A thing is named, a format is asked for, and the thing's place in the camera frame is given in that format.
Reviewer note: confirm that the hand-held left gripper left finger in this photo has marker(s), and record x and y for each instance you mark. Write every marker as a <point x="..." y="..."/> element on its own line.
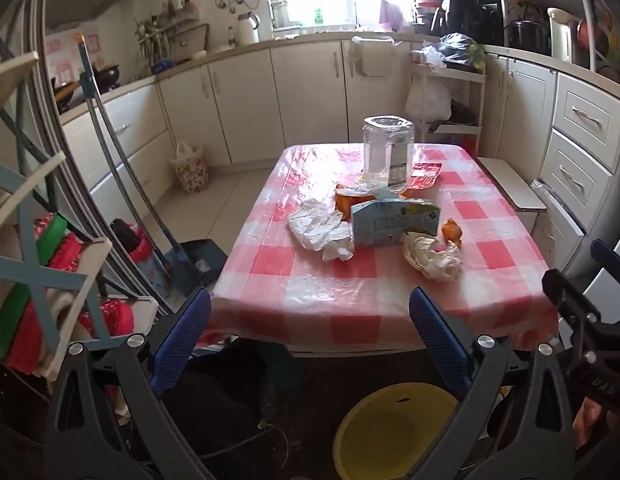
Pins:
<point x="182" y="332"/>

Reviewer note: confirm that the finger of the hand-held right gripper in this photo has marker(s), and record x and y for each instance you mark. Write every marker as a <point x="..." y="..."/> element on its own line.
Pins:
<point x="565" y="290"/>
<point x="610" y="260"/>

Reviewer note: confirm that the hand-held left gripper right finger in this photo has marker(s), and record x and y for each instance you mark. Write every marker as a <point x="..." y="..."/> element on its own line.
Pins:
<point x="440" y="335"/>

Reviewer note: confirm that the yellow bin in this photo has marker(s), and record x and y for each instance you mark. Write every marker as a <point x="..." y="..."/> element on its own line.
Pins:
<point x="395" y="425"/>

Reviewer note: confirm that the orange peel with stem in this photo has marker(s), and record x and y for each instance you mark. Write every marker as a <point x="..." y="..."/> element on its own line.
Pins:
<point x="451" y="234"/>

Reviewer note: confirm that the orange peel segment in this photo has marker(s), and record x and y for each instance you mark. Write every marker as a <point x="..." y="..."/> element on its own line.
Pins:
<point x="346" y="206"/>

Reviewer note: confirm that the red snack wrapper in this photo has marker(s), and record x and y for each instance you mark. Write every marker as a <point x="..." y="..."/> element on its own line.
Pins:
<point x="424" y="176"/>

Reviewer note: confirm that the pale plastic bag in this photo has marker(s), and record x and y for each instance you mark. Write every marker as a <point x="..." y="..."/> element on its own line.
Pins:
<point x="315" y="222"/>

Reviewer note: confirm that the person's right hand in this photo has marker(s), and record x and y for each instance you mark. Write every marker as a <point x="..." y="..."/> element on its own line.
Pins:
<point x="589" y="422"/>

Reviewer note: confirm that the dark blue dustpan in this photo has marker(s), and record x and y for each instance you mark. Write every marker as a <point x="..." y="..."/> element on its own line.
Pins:
<point x="202" y="262"/>

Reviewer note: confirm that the crumpled cream paper bag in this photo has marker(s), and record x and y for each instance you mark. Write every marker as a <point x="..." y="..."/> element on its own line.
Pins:
<point x="432" y="260"/>

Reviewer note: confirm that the floral bin with red liner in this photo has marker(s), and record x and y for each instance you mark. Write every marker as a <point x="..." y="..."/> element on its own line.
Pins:
<point x="142" y="255"/>

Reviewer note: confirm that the red white checked tablecloth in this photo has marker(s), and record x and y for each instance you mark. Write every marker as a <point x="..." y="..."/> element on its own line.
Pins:
<point x="360" y="285"/>

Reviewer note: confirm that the cream drawer cabinet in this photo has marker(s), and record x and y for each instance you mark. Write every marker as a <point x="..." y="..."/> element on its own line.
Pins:
<point x="575" y="150"/>

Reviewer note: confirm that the white bench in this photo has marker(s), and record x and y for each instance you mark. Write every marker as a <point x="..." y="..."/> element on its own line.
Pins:
<point x="510" y="185"/>

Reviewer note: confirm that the blue white milk carton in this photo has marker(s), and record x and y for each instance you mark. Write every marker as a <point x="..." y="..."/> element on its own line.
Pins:
<point x="385" y="222"/>

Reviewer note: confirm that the white tissue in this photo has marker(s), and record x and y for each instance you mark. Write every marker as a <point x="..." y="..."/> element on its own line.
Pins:
<point x="340" y="251"/>

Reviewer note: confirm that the floral bag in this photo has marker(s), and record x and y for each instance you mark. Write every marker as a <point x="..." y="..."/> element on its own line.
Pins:
<point x="191" y="172"/>

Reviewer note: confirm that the clear plastic jar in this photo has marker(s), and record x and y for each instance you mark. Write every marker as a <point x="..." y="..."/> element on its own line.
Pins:
<point x="388" y="152"/>

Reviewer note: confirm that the white cart rack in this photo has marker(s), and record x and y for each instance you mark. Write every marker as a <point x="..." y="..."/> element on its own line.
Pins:
<point x="477" y="110"/>

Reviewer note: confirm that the white electric kettle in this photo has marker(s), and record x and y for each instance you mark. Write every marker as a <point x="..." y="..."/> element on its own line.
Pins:
<point x="565" y="35"/>

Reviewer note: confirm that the bulging white plastic bag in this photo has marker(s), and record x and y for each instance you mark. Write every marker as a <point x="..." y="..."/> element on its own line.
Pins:
<point x="427" y="100"/>

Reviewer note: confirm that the black pot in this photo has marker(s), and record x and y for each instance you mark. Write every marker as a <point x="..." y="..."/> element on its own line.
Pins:
<point x="529" y="36"/>

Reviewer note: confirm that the black plastic bag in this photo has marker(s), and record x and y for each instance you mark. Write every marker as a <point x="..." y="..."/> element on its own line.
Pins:
<point x="457" y="50"/>

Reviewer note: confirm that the cream lower cabinets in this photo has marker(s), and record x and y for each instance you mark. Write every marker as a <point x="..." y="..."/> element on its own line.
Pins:
<point x="305" y="95"/>

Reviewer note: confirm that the black wok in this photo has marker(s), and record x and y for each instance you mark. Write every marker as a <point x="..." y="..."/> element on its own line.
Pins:
<point x="106" y="76"/>

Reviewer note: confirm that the black microwave oven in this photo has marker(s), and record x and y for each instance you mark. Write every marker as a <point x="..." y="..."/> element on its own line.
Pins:
<point x="490" y="20"/>

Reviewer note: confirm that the white hanging bin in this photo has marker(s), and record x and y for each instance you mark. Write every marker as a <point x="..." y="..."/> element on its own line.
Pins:
<point x="372" y="57"/>

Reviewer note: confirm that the kitchen utensil rack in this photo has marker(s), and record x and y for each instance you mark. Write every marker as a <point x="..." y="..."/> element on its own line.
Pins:
<point x="162" y="35"/>

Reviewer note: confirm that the white thermos jug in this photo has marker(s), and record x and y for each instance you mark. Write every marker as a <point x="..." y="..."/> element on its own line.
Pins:
<point x="247" y="29"/>

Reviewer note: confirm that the purple cloth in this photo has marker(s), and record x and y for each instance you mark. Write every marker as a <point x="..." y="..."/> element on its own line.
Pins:
<point x="390" y="15"/>

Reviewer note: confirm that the green bottle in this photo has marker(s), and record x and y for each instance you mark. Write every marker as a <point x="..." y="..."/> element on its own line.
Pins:
<point x="318" y="16"/>

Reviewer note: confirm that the metal faucet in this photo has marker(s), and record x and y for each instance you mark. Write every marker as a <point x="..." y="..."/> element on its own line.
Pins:
<point x="351" y="2"/>

